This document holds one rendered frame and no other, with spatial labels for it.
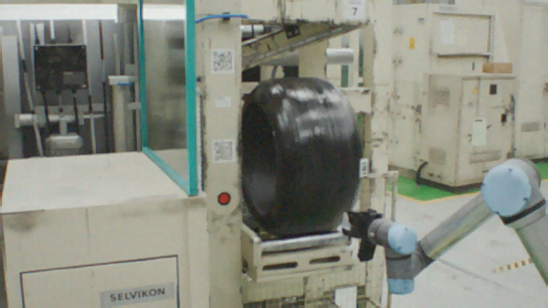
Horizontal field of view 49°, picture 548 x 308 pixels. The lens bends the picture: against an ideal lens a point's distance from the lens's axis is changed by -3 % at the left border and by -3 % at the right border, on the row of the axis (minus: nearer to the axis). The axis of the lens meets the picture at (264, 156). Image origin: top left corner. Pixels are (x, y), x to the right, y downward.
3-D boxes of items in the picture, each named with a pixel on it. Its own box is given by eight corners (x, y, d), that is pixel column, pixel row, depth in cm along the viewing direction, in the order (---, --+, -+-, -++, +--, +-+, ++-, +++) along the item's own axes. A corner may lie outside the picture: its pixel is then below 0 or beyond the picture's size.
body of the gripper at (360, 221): (367, 207, 188) (389, 212, 177) (368, 234, 189) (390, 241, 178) (345, 210, 186) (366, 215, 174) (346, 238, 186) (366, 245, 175)
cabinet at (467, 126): (455, 194, 640) (461, 74, 617) (417, 184, 690) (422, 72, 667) (511, 185, 684) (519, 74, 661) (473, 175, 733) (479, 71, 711)
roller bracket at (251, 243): (253, 268, 200) (253, 239, 198) (218, 233, 236) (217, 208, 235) (263, 266, 201) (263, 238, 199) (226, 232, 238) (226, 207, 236)
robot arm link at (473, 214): (527, 143, 161) (402, 245, 186) (519, 149, 152) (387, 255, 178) (556, 176, 158) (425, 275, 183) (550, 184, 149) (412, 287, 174)
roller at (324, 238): (257, 245, 202) (253, 237, 206) (255, 256, 205) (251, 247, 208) (351, 233, 214) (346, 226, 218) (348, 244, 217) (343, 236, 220)
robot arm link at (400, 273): (424, 284, 172) (420, 246, 171) (409, 297, 163) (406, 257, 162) (398, 282, 177) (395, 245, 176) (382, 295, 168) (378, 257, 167)
